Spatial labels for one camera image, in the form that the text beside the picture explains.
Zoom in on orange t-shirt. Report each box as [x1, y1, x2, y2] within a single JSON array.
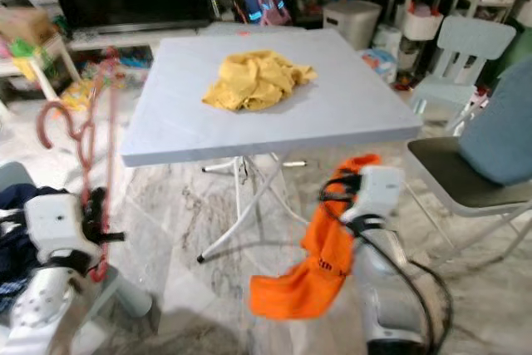
[[249, 153, 382, 321]]

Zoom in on pink clothes hanger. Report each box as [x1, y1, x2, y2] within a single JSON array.
[[36, 47, 126, 283]]

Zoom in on navy blue garment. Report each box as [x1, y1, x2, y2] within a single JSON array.
[[0, 182, 42, 281]]

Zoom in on blue plaid garment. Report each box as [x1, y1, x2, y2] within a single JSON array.
[[0, 276, 26, 314]]

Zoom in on white folding chair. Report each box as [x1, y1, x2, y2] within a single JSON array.
[[406, 135, 532, 273]]

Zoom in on yellow toy board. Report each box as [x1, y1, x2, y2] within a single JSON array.
[[62, 81, 92, 111]]

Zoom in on yellow garment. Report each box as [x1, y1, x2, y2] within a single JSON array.
[[202, 49, 318, 112]]

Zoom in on white kids table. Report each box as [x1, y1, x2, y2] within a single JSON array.
[[0, 39, 67, 115]]

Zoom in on grey ribbed bin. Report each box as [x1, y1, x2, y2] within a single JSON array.
[[323, 0, 383, 50]]

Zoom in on light blue cushion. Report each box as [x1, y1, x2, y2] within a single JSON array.
[[457, 56, 532, 188]]

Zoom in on white tv bench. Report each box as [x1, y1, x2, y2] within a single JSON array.
[[66, 27, 200, 50]]

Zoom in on cardboard box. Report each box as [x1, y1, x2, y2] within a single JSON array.
[[0, 7, 55, 47]]

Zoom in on blue pink backpack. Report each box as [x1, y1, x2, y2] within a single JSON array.
[[237, 0, 292, 27]]

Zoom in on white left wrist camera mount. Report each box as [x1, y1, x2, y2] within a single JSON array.
[[23, 193, 91, 260]]

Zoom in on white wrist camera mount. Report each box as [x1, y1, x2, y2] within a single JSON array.
[[23, 193, 91, 260], [341, 165, 406, 223]]

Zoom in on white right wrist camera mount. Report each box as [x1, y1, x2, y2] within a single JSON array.
[[341, 165, 406, 223]]

